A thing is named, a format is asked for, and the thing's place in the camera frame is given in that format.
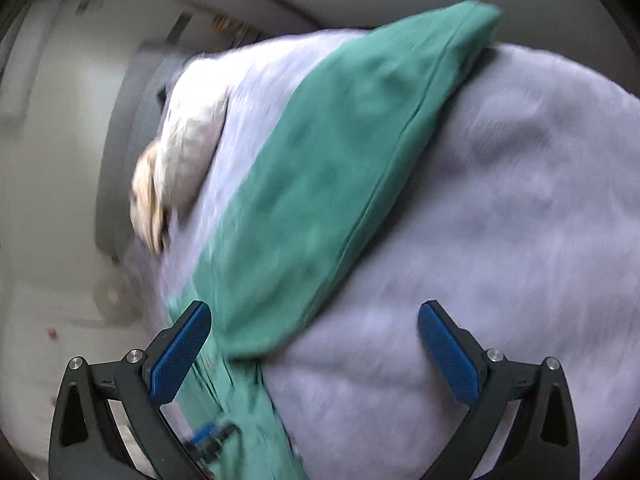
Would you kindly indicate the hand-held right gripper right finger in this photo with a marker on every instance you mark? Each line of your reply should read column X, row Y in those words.
column 449, row 360

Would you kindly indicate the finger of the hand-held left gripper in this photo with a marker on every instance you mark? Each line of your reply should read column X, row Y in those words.
column 205, row 432

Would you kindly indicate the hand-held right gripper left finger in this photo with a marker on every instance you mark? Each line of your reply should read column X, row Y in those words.
column 181, row 344

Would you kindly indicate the green garment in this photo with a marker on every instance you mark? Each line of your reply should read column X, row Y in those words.
column 320, row 185

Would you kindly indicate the grey fleece blanket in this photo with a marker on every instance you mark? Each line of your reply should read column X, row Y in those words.
column 500, row 240

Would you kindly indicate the yellowish plush toy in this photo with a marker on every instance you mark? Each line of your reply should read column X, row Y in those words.
column 147, row 200

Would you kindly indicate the grey bed headboard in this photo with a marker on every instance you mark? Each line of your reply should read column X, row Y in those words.
column 125, row 160

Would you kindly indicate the white pillow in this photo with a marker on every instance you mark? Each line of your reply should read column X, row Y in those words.
column 192, row 130

